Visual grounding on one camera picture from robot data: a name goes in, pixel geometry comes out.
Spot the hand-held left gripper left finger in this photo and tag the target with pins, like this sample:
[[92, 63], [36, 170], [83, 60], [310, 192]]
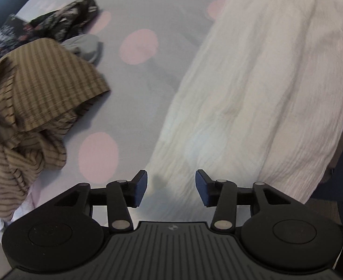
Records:
[[141, 188]]

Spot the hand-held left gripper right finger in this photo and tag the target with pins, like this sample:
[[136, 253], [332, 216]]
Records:
[[202, 188]]

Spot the white gauze pants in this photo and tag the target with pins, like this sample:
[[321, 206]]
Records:
[[262, 78]]

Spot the grey bed with pink dots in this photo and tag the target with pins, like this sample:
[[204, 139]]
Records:
[[136, 93]]

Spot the brown striped garment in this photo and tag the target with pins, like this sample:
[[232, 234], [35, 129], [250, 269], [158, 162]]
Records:
[[37, 84]]

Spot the light grey garment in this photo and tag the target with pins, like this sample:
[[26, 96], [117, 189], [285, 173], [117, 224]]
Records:
[[85, 46]]

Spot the dark floral garment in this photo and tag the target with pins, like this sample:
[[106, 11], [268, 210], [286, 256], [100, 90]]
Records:
[[52, 20]]

